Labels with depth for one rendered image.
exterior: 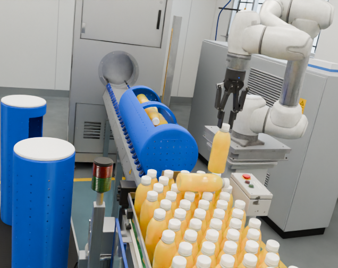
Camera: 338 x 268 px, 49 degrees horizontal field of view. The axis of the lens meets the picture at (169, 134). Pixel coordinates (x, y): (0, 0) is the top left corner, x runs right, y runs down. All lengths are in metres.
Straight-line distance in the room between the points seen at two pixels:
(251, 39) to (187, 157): 0.67
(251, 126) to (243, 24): 0.87
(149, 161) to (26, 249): 0.74
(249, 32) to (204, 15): 5.89
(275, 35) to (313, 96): 1.77
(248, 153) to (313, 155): 1.17
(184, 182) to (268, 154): 0.92
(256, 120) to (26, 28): 5.00
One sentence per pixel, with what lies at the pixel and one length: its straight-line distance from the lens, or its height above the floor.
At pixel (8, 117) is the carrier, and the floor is 0.95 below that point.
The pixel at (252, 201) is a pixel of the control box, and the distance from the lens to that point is 1.55.
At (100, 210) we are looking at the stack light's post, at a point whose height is 1.09.
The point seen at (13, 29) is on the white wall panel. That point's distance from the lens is 6.55.
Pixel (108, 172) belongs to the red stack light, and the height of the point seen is 1.23.
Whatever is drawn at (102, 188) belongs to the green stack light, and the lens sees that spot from 1.22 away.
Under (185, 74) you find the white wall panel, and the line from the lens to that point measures 7.26.
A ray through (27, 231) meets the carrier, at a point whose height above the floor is 0.65.
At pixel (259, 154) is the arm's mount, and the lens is 2.18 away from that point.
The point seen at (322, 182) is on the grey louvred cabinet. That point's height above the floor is 0.55.
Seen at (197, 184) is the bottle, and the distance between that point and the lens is 1.41.
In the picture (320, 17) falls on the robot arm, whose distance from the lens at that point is 1.88.
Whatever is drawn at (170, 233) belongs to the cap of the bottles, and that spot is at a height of 1.10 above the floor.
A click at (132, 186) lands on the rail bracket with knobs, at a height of 1.00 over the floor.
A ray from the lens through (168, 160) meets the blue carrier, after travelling 1.76.
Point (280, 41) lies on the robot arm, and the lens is 1.36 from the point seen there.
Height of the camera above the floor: 1.74
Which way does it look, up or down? 18 degrees down
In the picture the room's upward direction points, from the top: 9 degrees clockwise
